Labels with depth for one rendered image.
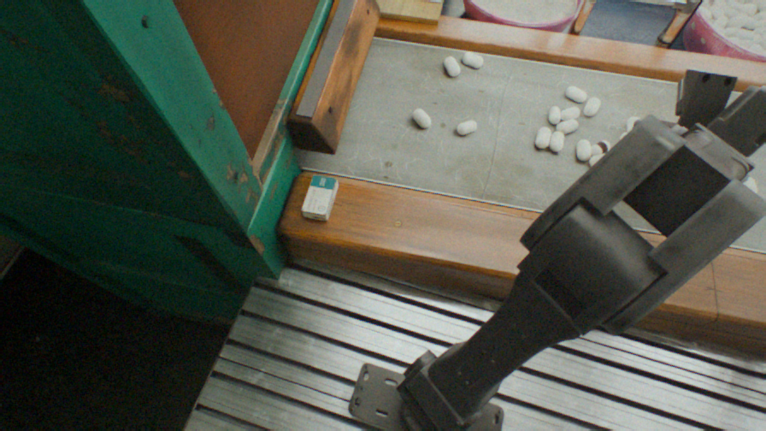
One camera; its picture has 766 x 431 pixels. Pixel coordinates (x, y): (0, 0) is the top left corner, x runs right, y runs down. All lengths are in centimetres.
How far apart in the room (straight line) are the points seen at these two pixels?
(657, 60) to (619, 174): 60
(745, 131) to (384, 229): 43
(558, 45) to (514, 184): 28
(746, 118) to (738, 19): 52
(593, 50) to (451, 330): 54
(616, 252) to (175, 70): 34
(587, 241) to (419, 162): 42
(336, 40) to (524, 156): 34
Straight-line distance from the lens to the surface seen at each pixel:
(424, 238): 62
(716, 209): 34
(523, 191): 71
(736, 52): 103
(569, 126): 78
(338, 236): 62
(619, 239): 33
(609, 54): 90
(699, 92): 67
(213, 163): 46
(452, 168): 71
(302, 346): 69
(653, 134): 34
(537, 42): 88
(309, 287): 71
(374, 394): 66
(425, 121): 73
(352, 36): 74
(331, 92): 66
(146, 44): 37
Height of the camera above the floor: 133
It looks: 63 degrees down
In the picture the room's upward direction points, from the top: straight up
